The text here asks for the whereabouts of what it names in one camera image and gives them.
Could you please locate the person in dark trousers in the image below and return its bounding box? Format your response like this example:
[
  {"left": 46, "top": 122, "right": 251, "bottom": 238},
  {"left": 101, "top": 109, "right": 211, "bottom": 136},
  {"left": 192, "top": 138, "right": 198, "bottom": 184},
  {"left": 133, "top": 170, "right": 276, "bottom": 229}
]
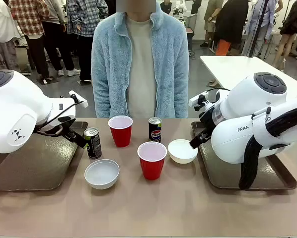
[{"left": 42, "top": 0, "right": 81, "bottom": 77}]

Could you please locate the person in blue plaid shirt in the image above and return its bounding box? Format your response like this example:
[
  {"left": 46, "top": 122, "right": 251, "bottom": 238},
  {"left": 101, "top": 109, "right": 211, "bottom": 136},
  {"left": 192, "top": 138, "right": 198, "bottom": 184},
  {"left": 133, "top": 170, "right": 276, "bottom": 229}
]
[{"left": 66, "top": 0, "right": 109, "bottom": 84}]

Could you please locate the person in khaki shirt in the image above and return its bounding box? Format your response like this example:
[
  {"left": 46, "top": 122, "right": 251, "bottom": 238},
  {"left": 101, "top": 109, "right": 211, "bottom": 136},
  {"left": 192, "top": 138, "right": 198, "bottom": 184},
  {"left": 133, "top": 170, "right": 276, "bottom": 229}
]
[{"left": 200, "top": 0, "right": 224, "bottom": 48}]

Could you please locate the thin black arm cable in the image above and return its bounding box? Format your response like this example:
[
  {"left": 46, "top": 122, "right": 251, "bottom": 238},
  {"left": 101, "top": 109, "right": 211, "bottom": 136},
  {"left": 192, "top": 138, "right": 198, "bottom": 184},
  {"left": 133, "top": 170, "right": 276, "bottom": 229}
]
[{"left": 35, "top": 95, "right": 84, "bottom": 136}]

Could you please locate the person in blue fleece jacket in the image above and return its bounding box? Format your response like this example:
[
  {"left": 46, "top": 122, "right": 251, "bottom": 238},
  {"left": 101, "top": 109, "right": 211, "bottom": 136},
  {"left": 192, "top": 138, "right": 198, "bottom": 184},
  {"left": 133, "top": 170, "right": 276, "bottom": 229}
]
[{"left": 90, "top": 0, "right": 189, "bottom": 119}]

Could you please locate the person in light blue shirt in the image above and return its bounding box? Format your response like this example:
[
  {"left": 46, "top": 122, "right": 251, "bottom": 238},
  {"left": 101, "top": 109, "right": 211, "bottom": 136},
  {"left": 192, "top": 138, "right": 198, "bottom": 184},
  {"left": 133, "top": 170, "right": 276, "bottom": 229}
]
[{"left": 241, "top": 0, "right": 280, "bottom": 58}]

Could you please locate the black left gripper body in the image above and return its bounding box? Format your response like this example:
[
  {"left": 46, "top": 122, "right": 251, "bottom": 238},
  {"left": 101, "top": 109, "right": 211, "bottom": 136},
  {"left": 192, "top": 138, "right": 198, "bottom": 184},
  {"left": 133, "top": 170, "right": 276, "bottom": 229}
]
[{"left": 55, "top": 115, "right": 77, "bottom": 139}]

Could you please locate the white bowl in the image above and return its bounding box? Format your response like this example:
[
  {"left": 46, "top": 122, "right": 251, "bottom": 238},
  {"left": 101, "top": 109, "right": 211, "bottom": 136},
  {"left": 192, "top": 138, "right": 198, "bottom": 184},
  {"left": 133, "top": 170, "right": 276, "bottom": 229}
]
[
  {"left": 84, "top": 159, "right": 120, "bottom": 190},
  {"left": 167, "top": 138, "right": 199, "bottom": 164}
]

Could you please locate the white background table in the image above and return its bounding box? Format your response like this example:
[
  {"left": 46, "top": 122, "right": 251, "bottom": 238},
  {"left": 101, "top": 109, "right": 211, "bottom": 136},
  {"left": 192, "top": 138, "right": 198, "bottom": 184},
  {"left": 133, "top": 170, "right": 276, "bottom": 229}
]
[{"left": 200, "top": 55, "right": 297, "bottom": 98}]

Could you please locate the red plastic cup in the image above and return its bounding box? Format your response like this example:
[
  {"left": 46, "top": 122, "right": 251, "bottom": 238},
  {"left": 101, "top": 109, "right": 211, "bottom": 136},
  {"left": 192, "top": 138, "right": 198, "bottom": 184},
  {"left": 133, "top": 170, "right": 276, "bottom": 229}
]
[
  {"left": 107, "top": 115, "right": 134, "bottom": 148},
  {"left": 137, "top": 141, "right": 168, "bottom": 181}
]

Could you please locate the thick black cable bundle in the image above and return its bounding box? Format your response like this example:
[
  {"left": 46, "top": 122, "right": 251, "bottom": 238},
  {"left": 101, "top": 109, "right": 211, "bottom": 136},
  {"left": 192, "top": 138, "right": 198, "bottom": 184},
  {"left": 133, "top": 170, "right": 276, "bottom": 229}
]
[{"left": 238, "top": 102, "right": 297, "bottom": 191}]

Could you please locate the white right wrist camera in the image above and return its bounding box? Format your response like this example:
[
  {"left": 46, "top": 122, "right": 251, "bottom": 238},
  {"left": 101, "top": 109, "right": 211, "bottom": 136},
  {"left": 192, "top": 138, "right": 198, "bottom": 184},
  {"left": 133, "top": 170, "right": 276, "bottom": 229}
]
[{"left": 188, "top": 91, "right": 210, "bottom": 108}]

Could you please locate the person in red plaid shirt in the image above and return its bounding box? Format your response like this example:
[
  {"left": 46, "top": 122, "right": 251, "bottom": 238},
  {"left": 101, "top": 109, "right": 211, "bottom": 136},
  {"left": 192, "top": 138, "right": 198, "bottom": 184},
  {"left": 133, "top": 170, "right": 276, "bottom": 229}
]
[{"left": 8, "top": 0, "right": 50, "bottom": 85}]

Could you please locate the person in orange shorts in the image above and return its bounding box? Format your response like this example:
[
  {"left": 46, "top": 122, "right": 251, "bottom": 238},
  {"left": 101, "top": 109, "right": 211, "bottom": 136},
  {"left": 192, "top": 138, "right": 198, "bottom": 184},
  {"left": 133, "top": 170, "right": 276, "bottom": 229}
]
[{"left": 214, "top": 0, "right": 250, "bottom": 57}]

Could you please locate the brown plastic tray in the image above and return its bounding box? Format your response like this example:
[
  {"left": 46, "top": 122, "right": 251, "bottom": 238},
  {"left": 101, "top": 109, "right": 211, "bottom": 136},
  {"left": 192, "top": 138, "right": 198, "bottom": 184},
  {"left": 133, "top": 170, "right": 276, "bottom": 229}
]
[
  {"left": 0, "top": 121, "right": 89, "bottom": 192},
  {"left": 191, "top": 120, "right": 297, "bottom": 191}
]

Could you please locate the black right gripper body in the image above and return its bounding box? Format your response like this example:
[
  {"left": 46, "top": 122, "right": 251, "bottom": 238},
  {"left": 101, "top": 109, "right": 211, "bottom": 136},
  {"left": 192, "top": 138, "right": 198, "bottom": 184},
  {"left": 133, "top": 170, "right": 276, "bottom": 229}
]
[{"left": 199, "top": 109, "right": 219, "bottom": 142}]

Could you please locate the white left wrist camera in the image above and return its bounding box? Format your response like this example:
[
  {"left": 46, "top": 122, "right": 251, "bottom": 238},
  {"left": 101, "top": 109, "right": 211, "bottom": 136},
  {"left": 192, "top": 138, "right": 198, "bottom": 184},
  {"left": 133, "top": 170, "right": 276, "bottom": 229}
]
[{"left": 69, "top": 90, "right": 89, "bottom": 108}]

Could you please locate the black can with green top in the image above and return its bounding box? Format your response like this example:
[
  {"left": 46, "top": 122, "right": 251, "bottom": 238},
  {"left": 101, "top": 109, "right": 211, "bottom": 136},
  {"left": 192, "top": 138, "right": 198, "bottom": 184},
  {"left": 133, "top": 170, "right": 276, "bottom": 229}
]
[{"left": 83, "top": 127, "right": 103, "bottom": 160}]

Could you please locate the black Pepsi can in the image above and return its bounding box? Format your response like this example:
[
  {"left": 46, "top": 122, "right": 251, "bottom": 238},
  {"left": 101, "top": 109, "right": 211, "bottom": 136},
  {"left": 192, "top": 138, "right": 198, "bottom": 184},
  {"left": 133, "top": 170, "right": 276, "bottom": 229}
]
[{"left": 148, "top": 117, "right": 162, "bottom": 144}]

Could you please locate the black stand pole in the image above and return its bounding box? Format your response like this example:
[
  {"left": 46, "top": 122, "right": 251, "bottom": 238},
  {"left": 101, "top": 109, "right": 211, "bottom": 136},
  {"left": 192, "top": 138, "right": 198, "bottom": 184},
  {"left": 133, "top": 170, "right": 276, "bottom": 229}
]
[{"left": 247, "top": 0, "right": 269, "bottom": 59}]

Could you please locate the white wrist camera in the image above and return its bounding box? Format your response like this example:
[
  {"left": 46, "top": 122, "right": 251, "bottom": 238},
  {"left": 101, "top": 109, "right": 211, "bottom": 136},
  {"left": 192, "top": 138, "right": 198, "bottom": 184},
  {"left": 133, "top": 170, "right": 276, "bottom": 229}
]
[
  {"left": 69, "top": 90, "right": 89, "bottom": 108},
  {"left": 188, "top": 91, "right": 210, "bottom": 108}
]

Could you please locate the person in black top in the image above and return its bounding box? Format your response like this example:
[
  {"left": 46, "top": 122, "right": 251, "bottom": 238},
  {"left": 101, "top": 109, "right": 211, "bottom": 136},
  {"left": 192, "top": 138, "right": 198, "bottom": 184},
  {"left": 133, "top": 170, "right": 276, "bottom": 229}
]
[{"left": 272, "top": 0, "right": 297, "bottom": 71}]

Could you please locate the person in white shirt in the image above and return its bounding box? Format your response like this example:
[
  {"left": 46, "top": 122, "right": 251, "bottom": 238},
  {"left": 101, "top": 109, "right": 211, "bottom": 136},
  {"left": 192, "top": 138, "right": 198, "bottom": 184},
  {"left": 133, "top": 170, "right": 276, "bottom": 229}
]
[{"left": 0, "top": 0, "right": 20, "bottom": 73}]

